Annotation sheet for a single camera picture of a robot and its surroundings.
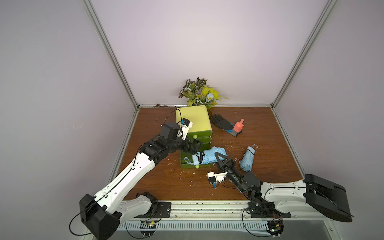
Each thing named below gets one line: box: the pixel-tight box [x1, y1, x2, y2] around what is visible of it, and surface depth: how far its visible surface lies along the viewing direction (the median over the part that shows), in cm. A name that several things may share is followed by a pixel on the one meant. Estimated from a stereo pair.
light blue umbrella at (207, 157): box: [184, 147, 228, 166], surface depth 72 cm
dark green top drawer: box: [187, 130, 213, 139], surface depth 82 cm
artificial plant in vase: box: [178, 77, 229, 121], surface depth 99 cm
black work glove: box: [211, 114, 243, 137], surface depth 109 cm
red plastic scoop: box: [233, 119, 245, 133], surface depth 108 cm
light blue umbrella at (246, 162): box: [239, 144, 259, 173], surface depth 89 cm
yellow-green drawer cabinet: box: [175, 105, 213, 149], surface depth 87 cm
